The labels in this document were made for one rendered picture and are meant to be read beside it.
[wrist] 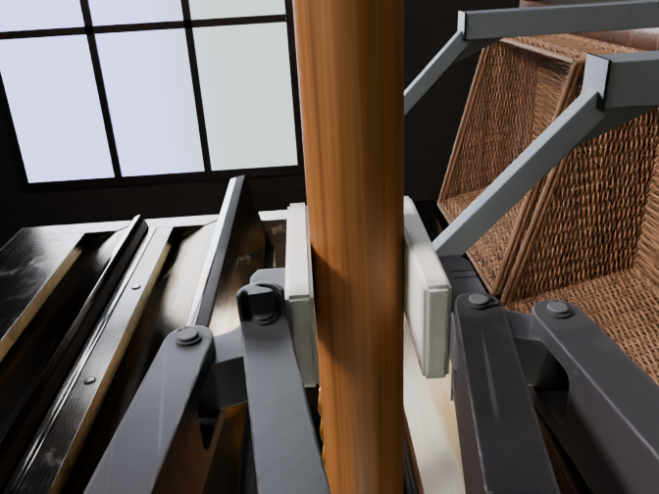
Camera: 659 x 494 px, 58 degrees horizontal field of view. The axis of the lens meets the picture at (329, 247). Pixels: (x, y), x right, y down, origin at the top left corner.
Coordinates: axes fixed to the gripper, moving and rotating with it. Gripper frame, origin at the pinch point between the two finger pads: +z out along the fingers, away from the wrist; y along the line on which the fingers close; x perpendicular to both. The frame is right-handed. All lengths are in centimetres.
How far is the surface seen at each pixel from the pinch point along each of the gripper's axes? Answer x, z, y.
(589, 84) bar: -1.5, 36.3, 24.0
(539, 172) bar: -8.9, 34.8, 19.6
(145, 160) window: -75, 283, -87
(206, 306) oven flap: -44, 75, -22
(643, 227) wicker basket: -39, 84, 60
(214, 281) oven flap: -44, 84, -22
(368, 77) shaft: 6.5, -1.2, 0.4
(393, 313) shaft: -0.9, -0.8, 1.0
